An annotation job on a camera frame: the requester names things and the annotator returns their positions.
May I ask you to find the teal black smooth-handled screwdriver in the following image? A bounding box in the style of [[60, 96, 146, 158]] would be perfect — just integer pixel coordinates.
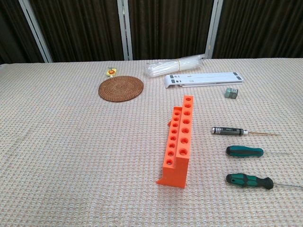
[[226, 145, 291, 158]]

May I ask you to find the small green box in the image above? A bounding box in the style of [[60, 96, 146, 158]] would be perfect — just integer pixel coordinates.
[[224, 87, 239, 99]]

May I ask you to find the orange tool holder block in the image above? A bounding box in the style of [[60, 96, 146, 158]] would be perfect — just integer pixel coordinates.
[[155, 94, 195, 189]]

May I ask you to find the black metal precision screwdriver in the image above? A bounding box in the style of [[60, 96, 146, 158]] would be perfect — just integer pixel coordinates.
[[210, 126, 281, 137]]

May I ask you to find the beige woven tablecloth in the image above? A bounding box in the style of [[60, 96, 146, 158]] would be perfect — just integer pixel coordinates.
[[0, 58, 303, 227]]

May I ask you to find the green black waisted-handle screwdriver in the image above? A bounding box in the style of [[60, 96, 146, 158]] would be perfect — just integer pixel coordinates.
[[225, 173, 303, 191]]

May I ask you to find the white partition frame post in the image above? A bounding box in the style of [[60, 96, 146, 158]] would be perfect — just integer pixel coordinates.
[[18, 0, 53, 63], [205, 0, 223, 59], [117, 0, 133, 61]]

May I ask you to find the white folding laptop stand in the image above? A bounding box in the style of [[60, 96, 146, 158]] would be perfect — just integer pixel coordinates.
[[163, 71, 244, 90]]

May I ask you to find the round woven rattan coaster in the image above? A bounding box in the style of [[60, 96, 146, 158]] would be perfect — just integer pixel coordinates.
[[98, 75, 144, 103]]

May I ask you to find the bundle of clear plastic tubes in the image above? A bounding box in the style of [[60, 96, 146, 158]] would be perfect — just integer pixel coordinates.
[[143, 53, 208, 78]]

